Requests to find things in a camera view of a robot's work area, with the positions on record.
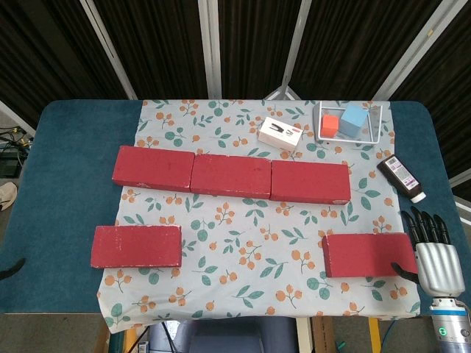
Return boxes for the blue felt table cover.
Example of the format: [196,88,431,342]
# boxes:
[0,99,471,315]

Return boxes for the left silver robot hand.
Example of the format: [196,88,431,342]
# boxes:
[0,257,26,282]

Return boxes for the blue-grey robot torso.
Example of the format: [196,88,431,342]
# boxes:
[149,318,297,353]

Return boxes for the red brick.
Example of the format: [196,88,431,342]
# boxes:
[90,225,183,269]
[190,154,272,199]
[322,232,420,279]
[111,145,196,193]
[269,160,352,205]

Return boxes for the orange cube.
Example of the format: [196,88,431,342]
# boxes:
[319,114,339,139]

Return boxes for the brown bottle with white cap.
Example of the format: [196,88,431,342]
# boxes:
[377,154,427,204]

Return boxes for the floral print tablecloth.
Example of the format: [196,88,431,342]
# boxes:
[96,98,422,335]

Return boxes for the white wire basket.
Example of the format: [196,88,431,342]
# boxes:
[312,101,383,144]

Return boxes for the white stapler box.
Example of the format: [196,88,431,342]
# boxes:
[256,116,304,151]

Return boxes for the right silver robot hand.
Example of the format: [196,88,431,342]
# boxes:
[389,206,466,298]

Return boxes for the light blue cube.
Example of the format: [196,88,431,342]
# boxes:
[338,104,369,138]

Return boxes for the beige shoe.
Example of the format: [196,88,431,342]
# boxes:
[0,182,18,211]

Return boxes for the white partition frame post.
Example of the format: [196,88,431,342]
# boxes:
[371,0,456,101]
[197,0,224,99]
[264,0,314,101]
[79,0,139,100]

